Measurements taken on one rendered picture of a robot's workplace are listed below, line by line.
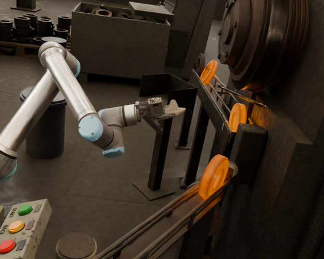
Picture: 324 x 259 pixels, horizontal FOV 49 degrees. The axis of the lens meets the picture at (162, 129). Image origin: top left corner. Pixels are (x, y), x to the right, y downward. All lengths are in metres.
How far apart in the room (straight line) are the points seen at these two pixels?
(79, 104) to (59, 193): 0.88
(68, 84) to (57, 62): 0.15
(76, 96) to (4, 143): 0.52
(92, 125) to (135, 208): 0.90
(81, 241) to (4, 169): 0.84
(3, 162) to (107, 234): 0.63
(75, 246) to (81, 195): 1.09
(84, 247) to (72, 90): 0.67
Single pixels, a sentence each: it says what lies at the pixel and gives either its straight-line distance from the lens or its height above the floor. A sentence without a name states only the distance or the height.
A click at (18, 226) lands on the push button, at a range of 1.07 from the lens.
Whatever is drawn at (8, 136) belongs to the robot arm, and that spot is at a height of 0.45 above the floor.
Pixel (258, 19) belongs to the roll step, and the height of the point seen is 1.19.
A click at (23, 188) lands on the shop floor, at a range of 2.27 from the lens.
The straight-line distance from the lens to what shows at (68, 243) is 1.15.
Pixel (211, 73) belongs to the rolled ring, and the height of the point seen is 0.71.
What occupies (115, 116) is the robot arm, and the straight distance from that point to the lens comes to 1.52.
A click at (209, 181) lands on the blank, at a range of 1.11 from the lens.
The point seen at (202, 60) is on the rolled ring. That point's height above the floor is 0.73.
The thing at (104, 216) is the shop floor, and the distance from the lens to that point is 2.07.
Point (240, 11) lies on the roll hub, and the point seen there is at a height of 1.20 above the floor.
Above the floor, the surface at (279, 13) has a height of 1.22.
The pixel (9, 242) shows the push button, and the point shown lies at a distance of 1.03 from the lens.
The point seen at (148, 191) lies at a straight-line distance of 2.28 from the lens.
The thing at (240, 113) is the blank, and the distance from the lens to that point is 1.53.
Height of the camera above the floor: 1.31
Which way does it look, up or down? 25 degrees down
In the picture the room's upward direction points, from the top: 10 degrees clockwise
